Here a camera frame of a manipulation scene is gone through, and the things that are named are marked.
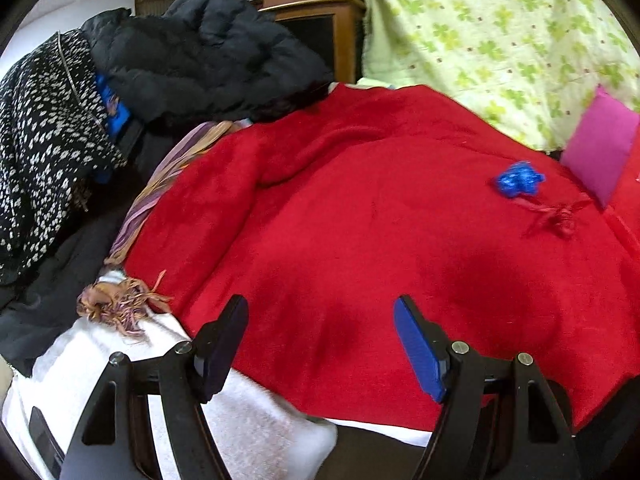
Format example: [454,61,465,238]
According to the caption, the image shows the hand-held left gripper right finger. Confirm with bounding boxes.
[392,295,583,480]

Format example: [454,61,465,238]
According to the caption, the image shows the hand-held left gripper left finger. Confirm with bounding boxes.
[60,295,250,480]

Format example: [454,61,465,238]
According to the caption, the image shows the white towel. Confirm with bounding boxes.
[0,267,338,480]

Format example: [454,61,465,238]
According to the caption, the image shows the red fleece blanket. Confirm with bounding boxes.
[122,82,640,433]

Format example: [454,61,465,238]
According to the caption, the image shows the striped fringed scarf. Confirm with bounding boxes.
[76,120,246,343]

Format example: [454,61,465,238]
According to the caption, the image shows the dark cloth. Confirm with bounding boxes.
[0,125,171,376]

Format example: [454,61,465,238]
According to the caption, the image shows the red ribbon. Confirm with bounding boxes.
[515,195,596,238]

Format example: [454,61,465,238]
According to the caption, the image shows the blue crumpled wrapper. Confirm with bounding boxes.
[492,160,546,196]

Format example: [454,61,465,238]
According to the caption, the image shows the blue cloth item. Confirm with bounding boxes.
[95,72,132,183]

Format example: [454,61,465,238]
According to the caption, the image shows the black white speckled garment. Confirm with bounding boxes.
[0,29,128,286]

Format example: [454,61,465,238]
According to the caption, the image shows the magenta cushion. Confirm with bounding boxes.
[560,86,640,208]

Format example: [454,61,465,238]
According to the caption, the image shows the black puffer jacket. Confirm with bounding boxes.
[82,0,333,131]

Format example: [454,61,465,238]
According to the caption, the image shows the green clover print sheet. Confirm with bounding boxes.
[356,0,640,153]

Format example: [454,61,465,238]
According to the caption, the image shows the brown wicker furniture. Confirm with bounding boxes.
[134,0,216,18]

